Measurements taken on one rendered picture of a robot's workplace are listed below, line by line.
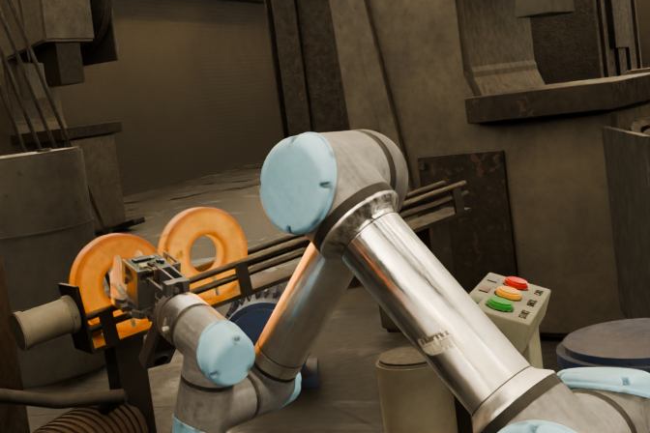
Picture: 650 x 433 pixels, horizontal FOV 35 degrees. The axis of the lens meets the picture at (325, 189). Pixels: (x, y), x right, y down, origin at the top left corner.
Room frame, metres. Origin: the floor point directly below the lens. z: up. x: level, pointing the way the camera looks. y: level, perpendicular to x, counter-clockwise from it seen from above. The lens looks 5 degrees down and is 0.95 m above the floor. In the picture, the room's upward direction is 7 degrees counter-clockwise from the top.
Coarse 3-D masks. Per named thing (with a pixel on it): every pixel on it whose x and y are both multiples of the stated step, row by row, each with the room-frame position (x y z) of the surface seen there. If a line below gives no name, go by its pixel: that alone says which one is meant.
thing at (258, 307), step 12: (276, 288) 3.43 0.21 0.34; (240, 300) 3.37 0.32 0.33; (252, 300) 3.36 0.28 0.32; (264, 300) 3.28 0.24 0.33; (276, 300) 3.34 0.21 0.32; (228, 312) 3.38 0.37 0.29; (240, 312) 3.24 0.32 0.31; (252, 312) 3.22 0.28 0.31; (264, 312) 3.22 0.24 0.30; (240, 324) 3.22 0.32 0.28; (252, 324) 3.22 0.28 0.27; (264, 324) 3.22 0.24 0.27; (252, 336) 3.22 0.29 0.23; (312, 360) 3.58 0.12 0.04; (300, 372) 3.43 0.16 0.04; (312, 372) 3.41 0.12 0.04; (312, 384) 3.35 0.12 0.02
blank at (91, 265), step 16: (96, 240) 1.61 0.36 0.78; (112, 240) 1.60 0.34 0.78; (128, 240) 1.62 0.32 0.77; (144, 240) 1.63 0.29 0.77; (80, 256) 1.58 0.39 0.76; (96, 256) 1.58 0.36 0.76; (112, 256) 1.60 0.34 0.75; (128, 256) 1.61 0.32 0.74; (80, 272) 1.57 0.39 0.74; (96, 272) 1.58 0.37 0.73; (80, 288) 1.57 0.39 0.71; (96, 288) 1.58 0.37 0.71; (96, 304) 1.58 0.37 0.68; (96, 320) 1.57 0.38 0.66; (128, 320) 1.60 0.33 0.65; (144, 320) 1.62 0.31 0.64
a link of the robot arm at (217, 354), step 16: (192, 304) 1.41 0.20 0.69; (176, 320) 1.39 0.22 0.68; (192, 320) 1.37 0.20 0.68; (208, 320) 1.36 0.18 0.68; (224, 320) 1.36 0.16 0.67; (176, 336) 1.38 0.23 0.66; (192, 336) 1.35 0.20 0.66; (208, 336) 1.34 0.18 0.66; (224, 336) 1.33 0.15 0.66; (240, 336) 1.33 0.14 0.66; (192, 352) 1.35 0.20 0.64; (208, 352) 1.32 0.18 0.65; (224, 352) 1.32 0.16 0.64; (240, 352) 1.33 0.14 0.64; (192, 368) 1.35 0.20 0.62; (208, 368) 1.32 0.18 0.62; (224, 368) 1.32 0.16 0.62; (240, 368) 1.34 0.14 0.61; (208, 384) 1.35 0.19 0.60; (224, 384) 1.33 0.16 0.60
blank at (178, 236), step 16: (192, 208) 1.71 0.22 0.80; (208, 208) 1.70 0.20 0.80; (176, 224) 1.66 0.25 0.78; (192, 224) 1.68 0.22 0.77; (208, 224) 1.70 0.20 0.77; (224, 224) 1.71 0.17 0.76; (160, 240) 1.67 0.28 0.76; (176, 240) 1.66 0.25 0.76; (192, 240) 1.68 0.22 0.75; (224, 240) 1.71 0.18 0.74; (240, 240) 1.73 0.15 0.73; (176, 256) 1.66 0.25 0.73; (224, 256) 1.71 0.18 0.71; (240, 256) 1.73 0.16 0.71; (192, 272) 1.67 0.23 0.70; (224, 288) 1.70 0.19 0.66
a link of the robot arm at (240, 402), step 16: (192, 384) 1.35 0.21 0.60; (240, 384) 1.42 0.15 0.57; (176, 400) 1.38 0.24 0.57; (192, 400) 1.35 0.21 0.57; (208, 400) 1.35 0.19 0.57; (224, 400) 1.36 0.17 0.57; (240, 400) 1.40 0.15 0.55; (256, 400) 1.43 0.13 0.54; (176, 416) 1.37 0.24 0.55; (192, 416) 1.36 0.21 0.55; (208, 416) 1.36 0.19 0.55; (224, 416) 1.37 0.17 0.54; (240, 416) 1.40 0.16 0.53; (176, 432) 1.37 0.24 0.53; (192, 432) 1.36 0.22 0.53; (208, 432) 1.36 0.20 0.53; (224, 432) 1.39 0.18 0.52
